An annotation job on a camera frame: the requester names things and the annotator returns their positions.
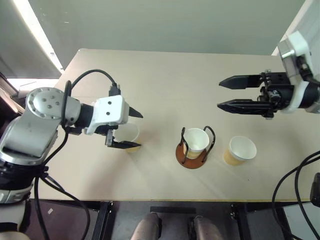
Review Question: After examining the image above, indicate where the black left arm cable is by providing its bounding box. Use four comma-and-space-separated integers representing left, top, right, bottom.
33, 69, 123, 240
41, 172, 91, 240

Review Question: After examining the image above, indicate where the black wire cup holder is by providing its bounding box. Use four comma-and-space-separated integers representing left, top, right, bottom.
175, 125, 217, 170

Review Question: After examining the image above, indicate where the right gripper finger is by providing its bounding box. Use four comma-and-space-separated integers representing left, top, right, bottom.
216, 98, 273, 117
218, 73, 266, 91

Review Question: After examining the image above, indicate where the black metal table frame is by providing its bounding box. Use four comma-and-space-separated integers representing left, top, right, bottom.
91, 199, 252, 240

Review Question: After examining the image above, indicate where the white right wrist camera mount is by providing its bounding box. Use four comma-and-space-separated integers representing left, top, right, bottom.
277, 30, 316, 115

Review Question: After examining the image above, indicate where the black rounded housing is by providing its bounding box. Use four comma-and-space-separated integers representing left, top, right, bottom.
309, 171, 320, 209

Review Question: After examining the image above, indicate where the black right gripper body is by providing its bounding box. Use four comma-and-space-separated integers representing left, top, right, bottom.
258, 70, 296, 120

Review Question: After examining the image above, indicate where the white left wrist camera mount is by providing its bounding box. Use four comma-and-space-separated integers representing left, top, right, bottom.
84, 95, 130, 136

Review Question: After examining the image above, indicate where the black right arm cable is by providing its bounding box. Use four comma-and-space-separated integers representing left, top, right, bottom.
271, 149, 320, 240
295, 161, 320, 232

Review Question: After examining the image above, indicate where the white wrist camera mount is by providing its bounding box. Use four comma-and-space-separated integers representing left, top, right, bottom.
84, 95, 130, 136
277, 30, 316, 115

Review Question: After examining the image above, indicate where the white floor board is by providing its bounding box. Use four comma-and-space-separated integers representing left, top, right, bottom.
281, 201, 320, 240

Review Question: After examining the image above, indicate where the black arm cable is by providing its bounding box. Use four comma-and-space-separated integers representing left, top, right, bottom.
33, 69, 123, 240
271, 149, 320, 240
295, 161, 320, 232
41, 172, 91, 240

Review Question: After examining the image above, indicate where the grey rounded shape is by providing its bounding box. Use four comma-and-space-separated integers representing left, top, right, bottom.
190, 215, 224, 240
129, 211, 164, 240

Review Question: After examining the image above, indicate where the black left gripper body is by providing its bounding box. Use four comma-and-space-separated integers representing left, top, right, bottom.
87, 123, 119, 148

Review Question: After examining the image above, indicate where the tan paper cup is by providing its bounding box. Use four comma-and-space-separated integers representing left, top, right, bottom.
113, 123, 143, 154
183, 127, 211, 160
222, 135, 258, 167

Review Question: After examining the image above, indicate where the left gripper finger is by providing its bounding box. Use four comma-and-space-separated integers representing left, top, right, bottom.
128, 105, 144, 119
107, 140, 143, 151

